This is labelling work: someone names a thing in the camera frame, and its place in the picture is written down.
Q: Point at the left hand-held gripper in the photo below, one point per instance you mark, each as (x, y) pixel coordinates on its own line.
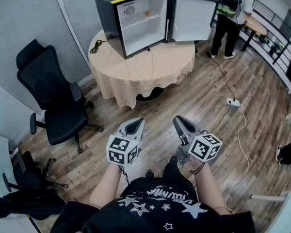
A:
(122, 149)

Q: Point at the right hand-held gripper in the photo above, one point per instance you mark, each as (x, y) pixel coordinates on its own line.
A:
(203, 147)

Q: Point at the white round plate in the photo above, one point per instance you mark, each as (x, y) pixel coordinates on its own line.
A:
(155, 16)

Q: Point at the black mini fridge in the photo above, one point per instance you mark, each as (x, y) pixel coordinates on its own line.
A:
(106, 16)

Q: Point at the brown egg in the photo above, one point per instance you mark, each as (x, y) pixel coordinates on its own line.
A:
(149, 13)

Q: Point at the person's right forearm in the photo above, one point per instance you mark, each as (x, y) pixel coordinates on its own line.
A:
(208, 190)

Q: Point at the person's left forearm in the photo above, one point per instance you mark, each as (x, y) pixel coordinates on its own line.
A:
(104, 188)

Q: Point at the person's black trousers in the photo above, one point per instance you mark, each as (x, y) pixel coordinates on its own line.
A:
(172, 169)

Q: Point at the person's dark shoe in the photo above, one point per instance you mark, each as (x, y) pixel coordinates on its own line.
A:
(149, 173)

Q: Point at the white power strip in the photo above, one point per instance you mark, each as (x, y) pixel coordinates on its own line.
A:
(233, 102)

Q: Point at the round table with beige cloth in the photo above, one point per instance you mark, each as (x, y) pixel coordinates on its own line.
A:
(148, 69)

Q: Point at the black mesh office chair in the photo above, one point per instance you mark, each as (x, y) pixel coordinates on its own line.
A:
(63, 120)

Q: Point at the person's black star shirt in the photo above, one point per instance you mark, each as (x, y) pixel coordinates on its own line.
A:
(148, 215)

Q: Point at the small black office chair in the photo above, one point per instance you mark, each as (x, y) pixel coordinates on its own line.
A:
(26, 169)

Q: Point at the wooden table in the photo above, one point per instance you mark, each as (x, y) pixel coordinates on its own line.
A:
(257, 27)

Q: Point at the yellow sticker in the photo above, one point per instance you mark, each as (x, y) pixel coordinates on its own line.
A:
(118, 1)

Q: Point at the black jacket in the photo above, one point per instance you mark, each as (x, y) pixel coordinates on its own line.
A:
(21, 204)

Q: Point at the white table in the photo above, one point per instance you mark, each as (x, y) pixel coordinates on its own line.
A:
(288, 217)

